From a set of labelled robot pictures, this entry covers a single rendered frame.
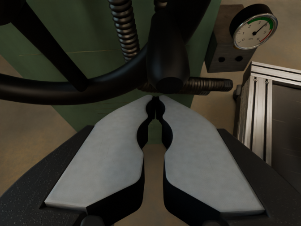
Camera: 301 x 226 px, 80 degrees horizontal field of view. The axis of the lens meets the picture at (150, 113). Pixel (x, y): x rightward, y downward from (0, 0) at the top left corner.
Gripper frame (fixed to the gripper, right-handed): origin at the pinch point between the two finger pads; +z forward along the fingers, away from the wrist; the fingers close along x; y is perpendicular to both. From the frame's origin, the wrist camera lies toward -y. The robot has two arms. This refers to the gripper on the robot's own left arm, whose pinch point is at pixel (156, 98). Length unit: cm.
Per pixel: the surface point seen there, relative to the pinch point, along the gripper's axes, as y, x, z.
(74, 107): 23, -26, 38
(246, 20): -3.1, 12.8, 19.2
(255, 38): -0.4, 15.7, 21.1
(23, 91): 2.9, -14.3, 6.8
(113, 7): -4.9, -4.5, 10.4
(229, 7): -4.3, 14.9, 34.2
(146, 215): 69, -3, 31
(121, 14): -4.3, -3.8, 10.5
